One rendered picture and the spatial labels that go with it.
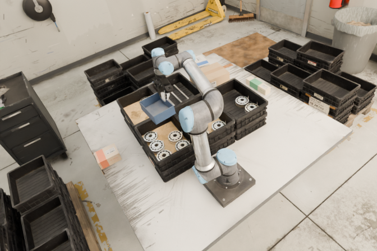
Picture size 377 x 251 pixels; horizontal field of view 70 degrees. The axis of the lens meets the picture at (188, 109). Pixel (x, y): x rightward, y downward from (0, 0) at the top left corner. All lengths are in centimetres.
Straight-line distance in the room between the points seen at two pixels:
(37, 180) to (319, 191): 241
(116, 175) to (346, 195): 191
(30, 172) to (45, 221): 48
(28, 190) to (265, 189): 185
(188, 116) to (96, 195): 183
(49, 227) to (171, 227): 107
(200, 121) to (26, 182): 179
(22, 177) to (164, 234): 147
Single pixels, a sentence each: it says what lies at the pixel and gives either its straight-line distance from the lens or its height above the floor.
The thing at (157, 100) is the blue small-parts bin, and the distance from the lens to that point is 186.
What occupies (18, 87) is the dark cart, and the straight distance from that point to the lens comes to 317.
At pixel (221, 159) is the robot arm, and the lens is 156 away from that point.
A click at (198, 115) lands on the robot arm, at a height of 137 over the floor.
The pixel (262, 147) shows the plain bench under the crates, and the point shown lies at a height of 70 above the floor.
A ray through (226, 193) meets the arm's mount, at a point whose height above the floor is 74.
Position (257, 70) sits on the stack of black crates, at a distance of 348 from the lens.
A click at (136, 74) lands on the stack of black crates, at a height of 49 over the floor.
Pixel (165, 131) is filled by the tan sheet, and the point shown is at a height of 83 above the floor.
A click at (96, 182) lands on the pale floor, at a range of 298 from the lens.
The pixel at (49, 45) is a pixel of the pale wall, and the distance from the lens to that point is 486.
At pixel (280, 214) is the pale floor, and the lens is 251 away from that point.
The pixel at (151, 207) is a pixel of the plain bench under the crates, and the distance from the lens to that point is 179.
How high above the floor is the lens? 221
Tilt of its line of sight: 41 degrees down
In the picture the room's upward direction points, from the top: 10 degrees counter-clockwise
